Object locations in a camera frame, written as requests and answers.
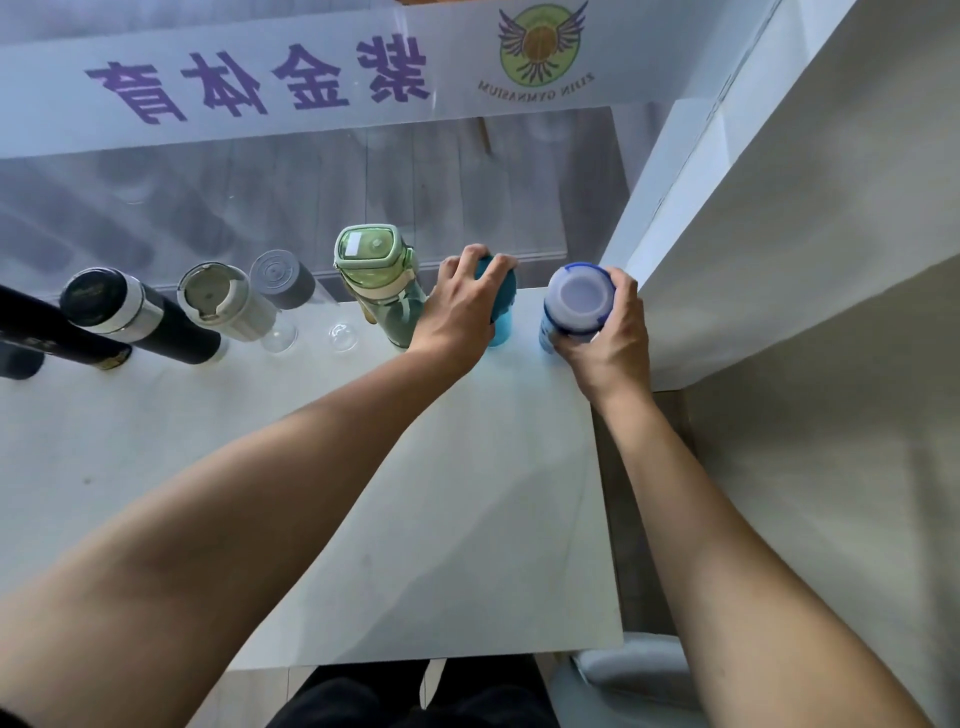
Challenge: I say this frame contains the person's left hand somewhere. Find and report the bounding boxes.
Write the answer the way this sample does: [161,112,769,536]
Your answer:
[407,243,520,376]

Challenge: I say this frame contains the tall black printed thermos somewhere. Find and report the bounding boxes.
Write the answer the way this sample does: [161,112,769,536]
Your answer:
[0,284,133,373]

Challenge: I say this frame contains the person's right forearm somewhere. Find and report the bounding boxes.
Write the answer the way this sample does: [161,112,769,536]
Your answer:
[592,382,931,728]

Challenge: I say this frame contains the person's left forearm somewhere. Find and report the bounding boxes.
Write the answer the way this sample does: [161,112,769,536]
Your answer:
[0,348,481,728]

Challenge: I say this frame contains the blue translucent bottle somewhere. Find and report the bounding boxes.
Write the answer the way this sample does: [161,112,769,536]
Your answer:
[538,261,617,356]

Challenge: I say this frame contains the teal lidded bottle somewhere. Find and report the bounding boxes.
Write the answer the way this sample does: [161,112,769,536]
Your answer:
[472,254,519,349]

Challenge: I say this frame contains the person's grey shoe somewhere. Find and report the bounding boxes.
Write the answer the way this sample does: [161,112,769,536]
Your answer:
[547,633,710,728]

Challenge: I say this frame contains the black steel-banded thermos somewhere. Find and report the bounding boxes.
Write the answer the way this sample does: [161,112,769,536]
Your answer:
[59,266,229,367]

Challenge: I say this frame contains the frosted window banner strip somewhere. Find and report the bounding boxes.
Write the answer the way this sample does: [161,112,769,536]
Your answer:
[0,0,759,160]

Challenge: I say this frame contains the white table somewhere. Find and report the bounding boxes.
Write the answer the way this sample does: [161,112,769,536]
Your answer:
[0,284,625,673]

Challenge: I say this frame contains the person's right hand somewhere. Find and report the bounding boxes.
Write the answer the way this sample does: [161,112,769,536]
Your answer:
[551,266,652,406]

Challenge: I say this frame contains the clear bottle beige lid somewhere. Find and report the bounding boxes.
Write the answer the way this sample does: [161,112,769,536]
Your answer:
[176,261,299,355]

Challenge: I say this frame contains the black tumbler with flip lid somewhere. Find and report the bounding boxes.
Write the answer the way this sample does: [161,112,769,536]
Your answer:
[0,338,46,382]

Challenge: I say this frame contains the person's dark trousers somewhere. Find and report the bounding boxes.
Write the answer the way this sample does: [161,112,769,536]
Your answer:
[266,656,560,728]

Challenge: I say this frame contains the green Xingzi bottle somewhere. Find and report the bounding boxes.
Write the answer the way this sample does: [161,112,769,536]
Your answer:
[332,223,430,351]

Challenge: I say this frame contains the clear bottle grey lid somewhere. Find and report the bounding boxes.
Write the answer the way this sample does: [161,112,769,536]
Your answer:
[248,248,360,354]

